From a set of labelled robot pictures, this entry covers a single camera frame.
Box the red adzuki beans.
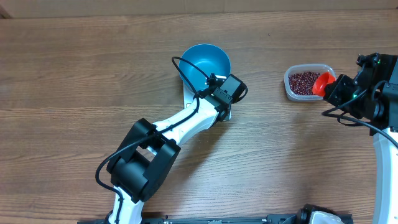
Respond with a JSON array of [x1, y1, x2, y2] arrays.
[[288, 71, 320, 95]]

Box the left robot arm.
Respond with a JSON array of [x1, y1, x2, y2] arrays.
[[105, 74, 248, 223]]

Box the clear plastic food container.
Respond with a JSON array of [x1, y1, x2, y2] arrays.
[[284, 63, 336, 101]]

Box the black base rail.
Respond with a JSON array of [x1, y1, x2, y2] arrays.
[[77, 203, 354, 224]]

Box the blue metal bowl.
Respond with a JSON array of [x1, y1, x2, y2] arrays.
[[179, 44, 231, 91]]

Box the red scoop with blue handle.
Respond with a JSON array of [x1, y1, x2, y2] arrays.
[[312, 72, 336, 96]]

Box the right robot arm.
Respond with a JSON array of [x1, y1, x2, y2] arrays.
[[322, 52, 397, 224]]

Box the white digital kitchen scale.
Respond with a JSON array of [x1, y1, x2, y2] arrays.
[[183, 83, 232, 122]]

